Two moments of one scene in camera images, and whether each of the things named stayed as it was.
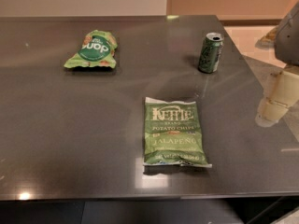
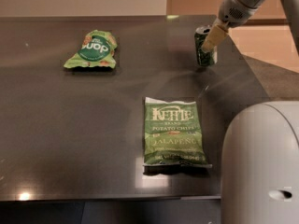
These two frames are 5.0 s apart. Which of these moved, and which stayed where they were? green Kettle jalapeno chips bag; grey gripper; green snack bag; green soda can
Moved: green soda can; grey gripper
Stayed: green snack bag; green Kettle jalapeno chips bag
